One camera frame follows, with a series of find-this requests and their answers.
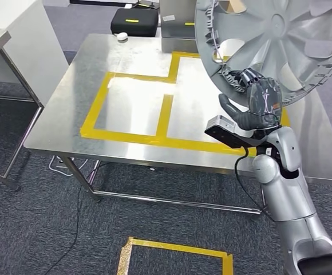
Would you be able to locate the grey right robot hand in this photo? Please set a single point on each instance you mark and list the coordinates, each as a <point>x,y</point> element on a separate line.
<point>266,102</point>

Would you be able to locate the grey metal box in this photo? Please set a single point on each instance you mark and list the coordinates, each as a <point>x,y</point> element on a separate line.
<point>177,38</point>

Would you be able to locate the yellow tape on workbench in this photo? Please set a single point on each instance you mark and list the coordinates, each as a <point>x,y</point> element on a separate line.
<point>164,117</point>

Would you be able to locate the cardboard box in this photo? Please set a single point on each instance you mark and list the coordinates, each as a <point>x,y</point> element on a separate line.
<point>238,5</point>

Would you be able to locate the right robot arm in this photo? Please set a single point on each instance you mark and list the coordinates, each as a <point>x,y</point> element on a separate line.
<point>289,197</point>

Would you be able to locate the stainless steel workbench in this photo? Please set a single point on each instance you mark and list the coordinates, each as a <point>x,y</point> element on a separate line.
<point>120,60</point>

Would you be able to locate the black carry case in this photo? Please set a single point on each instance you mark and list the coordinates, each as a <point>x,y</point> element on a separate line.
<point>134,26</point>

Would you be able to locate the transparent plastic wrap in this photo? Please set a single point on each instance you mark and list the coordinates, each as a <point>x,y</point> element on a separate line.
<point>267,98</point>

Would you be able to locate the white computer mouse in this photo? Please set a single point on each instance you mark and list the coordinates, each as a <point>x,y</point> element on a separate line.
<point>122,37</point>

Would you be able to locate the silver plastic hubcap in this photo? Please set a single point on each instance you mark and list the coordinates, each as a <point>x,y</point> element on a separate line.
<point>277,45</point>

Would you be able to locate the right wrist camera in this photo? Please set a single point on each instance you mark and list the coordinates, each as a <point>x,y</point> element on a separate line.
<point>219,123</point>

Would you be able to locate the yellow floor tape square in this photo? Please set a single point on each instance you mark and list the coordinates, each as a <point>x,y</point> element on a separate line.
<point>182,248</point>

